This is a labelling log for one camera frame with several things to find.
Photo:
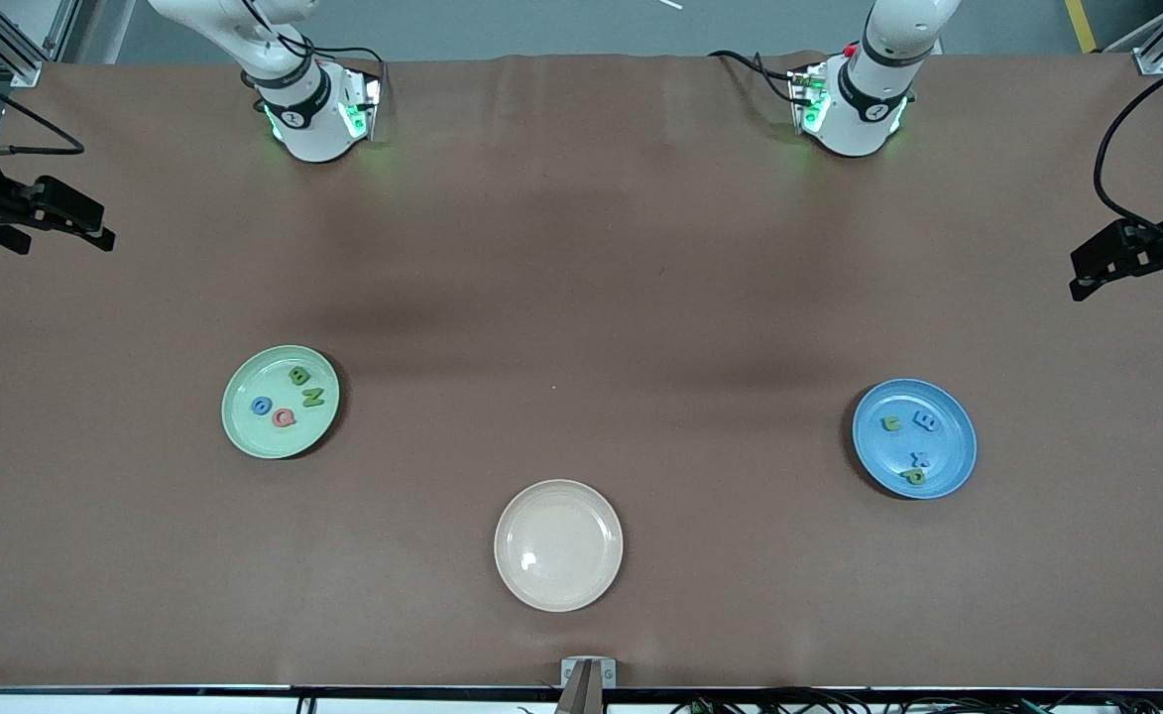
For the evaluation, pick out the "blue letter B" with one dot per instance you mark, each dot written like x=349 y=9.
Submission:
x=926 y=421

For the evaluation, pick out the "blue letter C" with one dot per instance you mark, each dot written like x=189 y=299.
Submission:
x=255 y=406

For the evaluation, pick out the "dark green letter B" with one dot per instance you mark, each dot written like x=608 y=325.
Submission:
x=298 y=376

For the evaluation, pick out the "green letter u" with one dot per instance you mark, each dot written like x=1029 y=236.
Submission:
x=891 y=424

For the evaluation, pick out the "pink letter Q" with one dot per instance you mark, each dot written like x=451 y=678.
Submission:
x=278 y=417

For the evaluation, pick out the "green letter p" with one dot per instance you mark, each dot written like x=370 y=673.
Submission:
x=914 y=477

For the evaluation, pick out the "green letter N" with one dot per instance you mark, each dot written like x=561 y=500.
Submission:
x=312 y=399

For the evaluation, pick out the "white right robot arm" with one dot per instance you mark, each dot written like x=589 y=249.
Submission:
x=293 y=109

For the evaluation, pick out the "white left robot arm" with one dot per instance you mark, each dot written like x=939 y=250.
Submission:
x=869 y=99

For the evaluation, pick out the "black stand foot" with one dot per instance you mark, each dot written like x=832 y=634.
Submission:
x=1099 y=45

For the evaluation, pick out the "yellow floor tape strip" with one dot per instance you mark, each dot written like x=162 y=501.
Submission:
x=1080 y=25

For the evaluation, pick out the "blue plate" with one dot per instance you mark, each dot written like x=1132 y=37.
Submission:
x=948 y=451

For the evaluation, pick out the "green plate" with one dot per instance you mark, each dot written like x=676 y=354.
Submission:
x=254 y=436

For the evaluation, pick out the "brown table cover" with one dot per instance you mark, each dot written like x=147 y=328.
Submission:
x=145 y=555

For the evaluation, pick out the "beige plate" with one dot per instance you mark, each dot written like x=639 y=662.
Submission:
x=558 y=545

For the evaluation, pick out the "metal camera bracket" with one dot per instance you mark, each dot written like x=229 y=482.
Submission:
x=588 y=684

